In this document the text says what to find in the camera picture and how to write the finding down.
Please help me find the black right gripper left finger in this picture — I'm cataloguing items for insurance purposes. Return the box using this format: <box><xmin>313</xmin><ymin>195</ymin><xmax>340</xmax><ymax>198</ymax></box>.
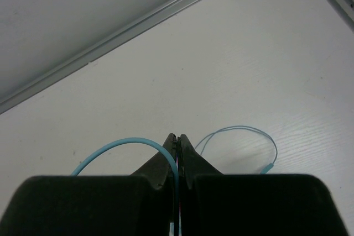
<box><xmin>1</xmin><ymin>134</ymin><xmax>179</xmax><ymax>235</ymax></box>

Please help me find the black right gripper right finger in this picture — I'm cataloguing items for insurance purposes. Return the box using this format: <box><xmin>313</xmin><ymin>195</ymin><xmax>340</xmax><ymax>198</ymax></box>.
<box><xmin>178</xmin><ymin>135</ymin><xmax>348</xmax><ymax>235</ymax></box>

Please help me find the thin blue headphone cable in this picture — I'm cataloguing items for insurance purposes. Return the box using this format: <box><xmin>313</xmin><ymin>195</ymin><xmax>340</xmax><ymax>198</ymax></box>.
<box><xmin>70</xmin><ymin>124</ymin><xmax>278</xmax><ymax>236</ymax></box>

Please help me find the aluminium table frame rail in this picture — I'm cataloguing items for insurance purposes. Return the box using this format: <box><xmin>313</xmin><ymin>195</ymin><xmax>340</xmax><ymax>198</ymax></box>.
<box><xmin>1</xmin><ymin>0</ymin><xmax>353</xmax><ymax>113</ymax></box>

